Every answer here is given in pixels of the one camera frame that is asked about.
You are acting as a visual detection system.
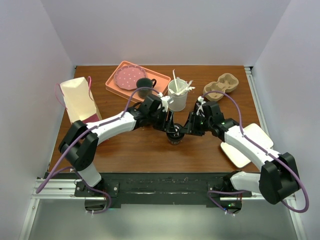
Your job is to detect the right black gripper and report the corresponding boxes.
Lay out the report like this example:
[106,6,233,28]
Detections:
[180,111,213,136]

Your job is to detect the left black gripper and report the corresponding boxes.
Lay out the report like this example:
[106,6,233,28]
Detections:
[147,107,175,133]

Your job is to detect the black cup lid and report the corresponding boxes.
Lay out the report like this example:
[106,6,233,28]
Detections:
[166,123,185,138]

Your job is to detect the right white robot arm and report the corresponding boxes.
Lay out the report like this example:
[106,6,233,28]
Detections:
[179,100,301,205]

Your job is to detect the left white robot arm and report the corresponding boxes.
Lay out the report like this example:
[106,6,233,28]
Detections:
[58,94,174,196]

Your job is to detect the white cylindrical container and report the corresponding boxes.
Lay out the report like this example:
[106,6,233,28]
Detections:
[167,78,188,112]

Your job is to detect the pink plastic tray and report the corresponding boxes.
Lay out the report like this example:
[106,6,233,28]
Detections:
[105,61,171,100]

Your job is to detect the dark green mug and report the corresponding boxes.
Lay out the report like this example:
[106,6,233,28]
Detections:
[136,77,157,99]

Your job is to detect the white wrapped straw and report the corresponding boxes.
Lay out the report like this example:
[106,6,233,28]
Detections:
[172,69,180,96]

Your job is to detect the brown cardboard cup carrier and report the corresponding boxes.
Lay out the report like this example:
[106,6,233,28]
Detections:
[202,73,239,102]

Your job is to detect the white square plate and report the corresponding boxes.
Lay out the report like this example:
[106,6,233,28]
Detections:
[220,123,274,169]

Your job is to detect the pink polka dot plate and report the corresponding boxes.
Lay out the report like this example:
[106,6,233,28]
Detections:
[114,64,147,91]

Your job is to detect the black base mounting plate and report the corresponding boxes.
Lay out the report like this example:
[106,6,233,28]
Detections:
[74,173,252,210]

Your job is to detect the cream and pink paper bag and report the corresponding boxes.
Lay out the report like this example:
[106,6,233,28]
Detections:
[54,76,102,124]

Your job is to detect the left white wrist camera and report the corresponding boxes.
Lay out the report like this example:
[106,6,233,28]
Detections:
[157,92,174,112]

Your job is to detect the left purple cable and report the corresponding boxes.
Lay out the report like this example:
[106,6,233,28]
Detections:
[36,86,161,195]

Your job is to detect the purple cable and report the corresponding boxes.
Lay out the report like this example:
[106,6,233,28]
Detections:
[199,91,310,214]
[36,86,161,195]

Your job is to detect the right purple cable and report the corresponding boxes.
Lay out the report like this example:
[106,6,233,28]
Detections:
[199,91,310,214]

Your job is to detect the aluminium frame rail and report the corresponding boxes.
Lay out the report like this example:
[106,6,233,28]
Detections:
[244,66,264,125]

